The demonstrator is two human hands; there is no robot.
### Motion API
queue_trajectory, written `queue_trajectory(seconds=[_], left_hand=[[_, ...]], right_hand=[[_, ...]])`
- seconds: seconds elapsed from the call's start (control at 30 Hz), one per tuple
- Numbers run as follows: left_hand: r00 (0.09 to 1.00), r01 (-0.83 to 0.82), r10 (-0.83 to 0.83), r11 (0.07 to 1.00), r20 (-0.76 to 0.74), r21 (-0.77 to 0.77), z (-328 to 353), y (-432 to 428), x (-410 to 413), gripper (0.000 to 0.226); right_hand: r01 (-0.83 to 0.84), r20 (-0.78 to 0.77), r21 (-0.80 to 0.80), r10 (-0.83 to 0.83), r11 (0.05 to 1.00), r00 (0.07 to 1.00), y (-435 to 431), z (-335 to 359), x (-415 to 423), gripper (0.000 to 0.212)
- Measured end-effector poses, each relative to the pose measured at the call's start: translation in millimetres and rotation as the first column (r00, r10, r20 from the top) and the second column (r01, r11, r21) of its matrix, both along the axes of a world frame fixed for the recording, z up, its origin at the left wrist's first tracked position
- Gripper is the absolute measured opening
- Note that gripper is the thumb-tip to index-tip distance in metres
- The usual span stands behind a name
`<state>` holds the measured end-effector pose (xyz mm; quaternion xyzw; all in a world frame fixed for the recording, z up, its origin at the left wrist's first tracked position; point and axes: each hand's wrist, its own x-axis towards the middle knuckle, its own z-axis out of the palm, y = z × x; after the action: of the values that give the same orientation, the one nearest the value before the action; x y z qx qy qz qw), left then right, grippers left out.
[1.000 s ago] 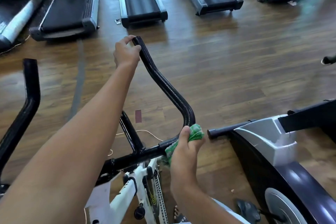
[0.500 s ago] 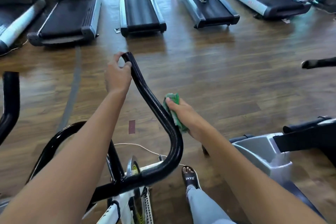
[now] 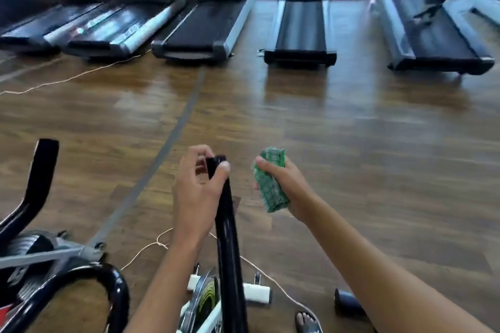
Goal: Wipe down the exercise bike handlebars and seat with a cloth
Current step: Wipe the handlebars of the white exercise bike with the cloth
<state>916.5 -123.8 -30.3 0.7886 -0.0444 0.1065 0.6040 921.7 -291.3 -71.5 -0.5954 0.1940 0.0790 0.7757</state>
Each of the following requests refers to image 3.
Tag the person's left hand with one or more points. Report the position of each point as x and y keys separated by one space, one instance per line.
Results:
x=195 y=200

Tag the person's right hand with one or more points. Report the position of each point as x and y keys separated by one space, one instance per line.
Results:
x=297 y=188

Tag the green checkered cleaning cloth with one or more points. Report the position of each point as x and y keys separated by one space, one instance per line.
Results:
x=269 y=184

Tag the white bike with yellow flywheel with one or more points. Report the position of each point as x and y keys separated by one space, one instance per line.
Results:
x=256 y=292

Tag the person's right forearm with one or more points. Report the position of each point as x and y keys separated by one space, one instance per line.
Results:
x=383 y=274

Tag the red and grey spin bike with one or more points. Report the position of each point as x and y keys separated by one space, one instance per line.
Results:
x=39 y=255

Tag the black sandal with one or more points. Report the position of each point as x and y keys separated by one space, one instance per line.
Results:
x=307 y=322

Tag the small grey floor plug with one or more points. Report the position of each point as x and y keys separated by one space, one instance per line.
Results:
x=261 y=52

